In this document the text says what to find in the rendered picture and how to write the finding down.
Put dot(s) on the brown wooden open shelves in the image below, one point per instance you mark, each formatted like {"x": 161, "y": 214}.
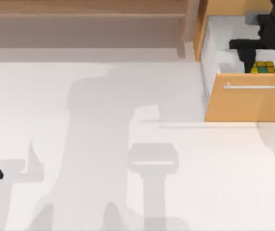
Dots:
{"x": 84, "y": 21}

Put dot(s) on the grey drawer inside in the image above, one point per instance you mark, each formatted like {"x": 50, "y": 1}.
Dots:
{"x": 214, "y": 43}

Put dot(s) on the pale wooden drawer front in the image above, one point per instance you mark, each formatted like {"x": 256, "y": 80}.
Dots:
{"x": 248, "y": 106}

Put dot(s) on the pale wooden cabinet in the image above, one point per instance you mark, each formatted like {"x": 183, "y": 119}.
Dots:
{"x": 201, "y": 24}

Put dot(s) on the yellow and green puzzle cube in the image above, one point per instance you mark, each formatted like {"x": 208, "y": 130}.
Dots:
{"x": 263, "y": 68}

